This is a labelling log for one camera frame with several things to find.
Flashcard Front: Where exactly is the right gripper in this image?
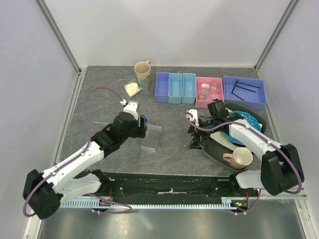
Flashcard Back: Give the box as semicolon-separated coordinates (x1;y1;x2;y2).
187;117;218;150

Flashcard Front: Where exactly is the bag of white powder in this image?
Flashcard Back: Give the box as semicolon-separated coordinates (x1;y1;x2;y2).
124;78;142;98

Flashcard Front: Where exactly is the glass flask with stopper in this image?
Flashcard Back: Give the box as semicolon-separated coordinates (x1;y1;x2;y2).
201;81;220;95

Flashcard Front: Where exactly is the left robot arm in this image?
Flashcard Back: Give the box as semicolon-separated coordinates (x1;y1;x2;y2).
22;112;148;220

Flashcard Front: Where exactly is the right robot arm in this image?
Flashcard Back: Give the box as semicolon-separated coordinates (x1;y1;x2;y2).
184;100;305;196

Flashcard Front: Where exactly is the clear test tube rack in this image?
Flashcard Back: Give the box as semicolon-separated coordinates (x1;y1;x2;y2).
141;124;161;152

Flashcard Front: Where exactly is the dark green tray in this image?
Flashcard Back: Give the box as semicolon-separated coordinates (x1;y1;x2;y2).
203;102;267;172

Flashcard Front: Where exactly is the purple bin leftmost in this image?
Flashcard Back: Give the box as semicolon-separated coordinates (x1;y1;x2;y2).
155;72;169;103

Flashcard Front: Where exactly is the light blue bin left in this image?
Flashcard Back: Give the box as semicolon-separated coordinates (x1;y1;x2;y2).
168;73;182;104

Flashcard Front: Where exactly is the light blue bin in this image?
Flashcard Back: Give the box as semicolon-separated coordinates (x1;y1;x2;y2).
181;73;196;104
168;73;182;104

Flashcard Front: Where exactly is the pink bin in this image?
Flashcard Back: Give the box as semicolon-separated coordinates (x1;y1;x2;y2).
195;77;224;108

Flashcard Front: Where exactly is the pink mug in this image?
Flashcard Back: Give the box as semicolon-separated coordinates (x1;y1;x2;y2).
223;147;253;170

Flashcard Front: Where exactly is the light blue bin right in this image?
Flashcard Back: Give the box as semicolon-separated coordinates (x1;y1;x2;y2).
181;73;196;104

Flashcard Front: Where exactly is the beige cartoon mug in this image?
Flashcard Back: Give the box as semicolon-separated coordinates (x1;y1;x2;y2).
134;61;151;89

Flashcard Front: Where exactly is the blue dotted plate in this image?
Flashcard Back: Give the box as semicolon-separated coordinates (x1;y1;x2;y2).
223;111;263;146

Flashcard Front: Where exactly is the large purple bin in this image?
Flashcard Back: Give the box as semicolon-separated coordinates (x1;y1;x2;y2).
223;76;267;111

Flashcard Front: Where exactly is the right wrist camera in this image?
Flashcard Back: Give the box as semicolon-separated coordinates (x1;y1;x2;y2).
185;109;199;126

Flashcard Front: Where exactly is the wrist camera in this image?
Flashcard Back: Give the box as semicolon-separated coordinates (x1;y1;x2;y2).
120;99;139;120
185;109;199;126

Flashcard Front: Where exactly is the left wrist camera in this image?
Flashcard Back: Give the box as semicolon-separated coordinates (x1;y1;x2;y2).
120;99;139;120

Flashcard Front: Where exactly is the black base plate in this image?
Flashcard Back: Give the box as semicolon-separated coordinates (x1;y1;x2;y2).
91;170;258;204

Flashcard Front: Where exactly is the light blue cable duct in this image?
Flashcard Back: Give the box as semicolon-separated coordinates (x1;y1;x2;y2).
60;197;238;210

